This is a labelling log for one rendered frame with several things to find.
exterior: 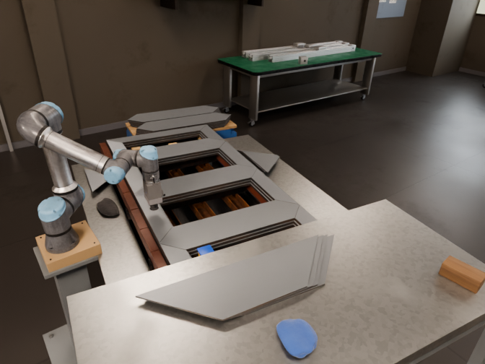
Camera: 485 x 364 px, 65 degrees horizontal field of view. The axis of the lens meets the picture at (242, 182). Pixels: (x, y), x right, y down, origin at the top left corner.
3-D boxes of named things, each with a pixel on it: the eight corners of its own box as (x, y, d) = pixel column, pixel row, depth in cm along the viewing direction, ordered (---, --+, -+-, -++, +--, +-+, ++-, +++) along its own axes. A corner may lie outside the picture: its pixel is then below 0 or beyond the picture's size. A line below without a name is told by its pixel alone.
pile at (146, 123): (216, 110, 340) (216, 103, 337) (236, 125, 310) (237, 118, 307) (125, 122, 307) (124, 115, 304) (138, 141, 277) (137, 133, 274)
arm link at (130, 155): (107, 156, 165) (133, 158, 164) (117, 145, 174) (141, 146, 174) (110, 172, 169) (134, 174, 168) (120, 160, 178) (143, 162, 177)
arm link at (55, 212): (38, 234, 175) (29, 209, 168) (53, 217, 186) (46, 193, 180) (63, 235, 174) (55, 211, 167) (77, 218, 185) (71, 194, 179)
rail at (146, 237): (106, 150, 268) (105, 142, 265) (188, 318, 144) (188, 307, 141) (100, 151, 266) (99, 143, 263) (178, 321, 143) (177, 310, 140)
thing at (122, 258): (102, 163, 275) (101, 159, 273) (154, 282, 176) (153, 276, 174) (71, 169, 267) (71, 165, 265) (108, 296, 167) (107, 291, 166)
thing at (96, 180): (102, 166, 265) (102, 161, 263) (114, 193, 235) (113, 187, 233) (84, 169, 260) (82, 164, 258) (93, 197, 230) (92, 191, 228)
